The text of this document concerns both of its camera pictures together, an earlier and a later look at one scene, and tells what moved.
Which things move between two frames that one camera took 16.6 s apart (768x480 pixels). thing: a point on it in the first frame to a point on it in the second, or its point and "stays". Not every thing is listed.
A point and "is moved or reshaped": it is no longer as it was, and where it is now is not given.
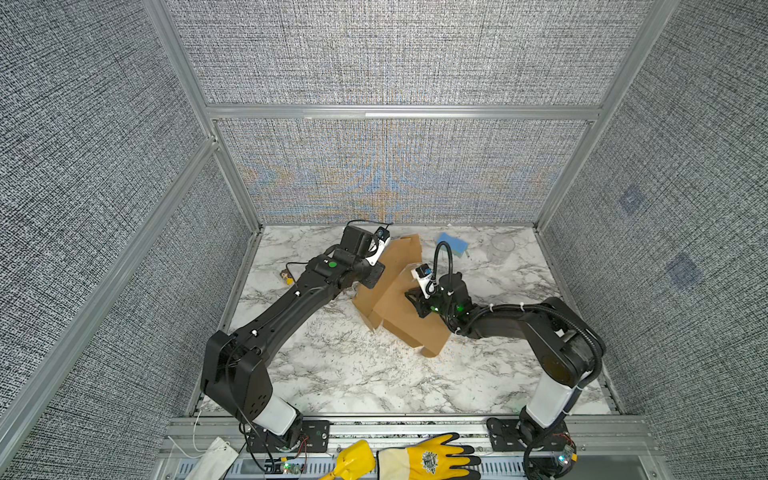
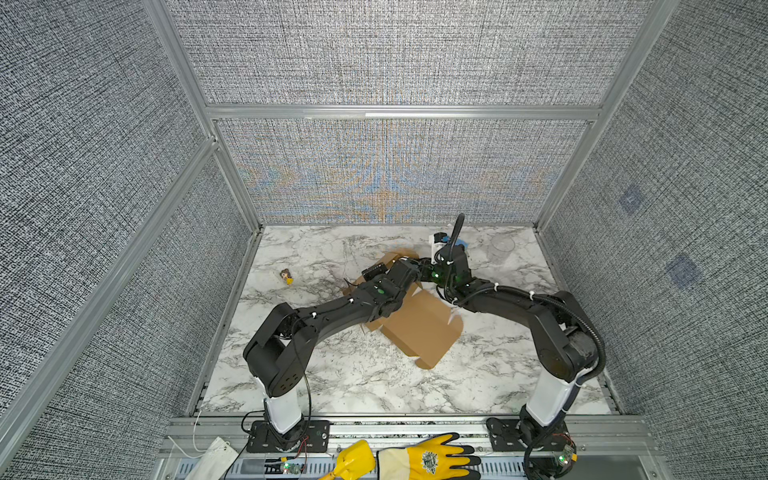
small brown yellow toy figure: (285, 274) stays
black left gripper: (371, 281) to (374, 272)
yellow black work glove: (429, 459) stays
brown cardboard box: (390, 303) is moved or reshaped
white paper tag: (215, 463) stays
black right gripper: (420, 302) to (424, 267)
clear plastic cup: (503, 243) stays
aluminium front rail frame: (617, 447) stays
